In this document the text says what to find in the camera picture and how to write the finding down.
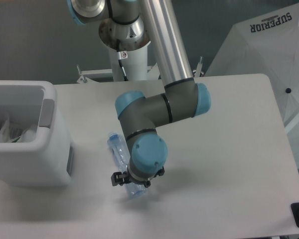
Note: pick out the white printed paper trash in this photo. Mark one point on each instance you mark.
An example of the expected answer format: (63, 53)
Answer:
(10, 132)

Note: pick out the white umbrella with lettering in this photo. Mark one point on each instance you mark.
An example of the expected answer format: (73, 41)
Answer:
(267, 44)

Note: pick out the white metal base bracket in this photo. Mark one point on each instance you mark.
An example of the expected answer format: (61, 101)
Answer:
(106, 75)

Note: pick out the white plastic trash can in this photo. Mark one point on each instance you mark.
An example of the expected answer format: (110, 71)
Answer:
(36, 148)

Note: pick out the crushed clear plastic bottle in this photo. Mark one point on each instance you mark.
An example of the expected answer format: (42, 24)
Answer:
(121, 155)

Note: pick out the clear plastic bag green stripe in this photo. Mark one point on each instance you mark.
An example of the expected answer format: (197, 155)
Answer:
(29, 133)

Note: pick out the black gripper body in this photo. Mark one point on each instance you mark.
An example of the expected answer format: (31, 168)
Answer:
(141, 178)

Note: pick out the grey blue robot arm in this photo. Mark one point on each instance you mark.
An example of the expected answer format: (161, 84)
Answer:
(183, 98)

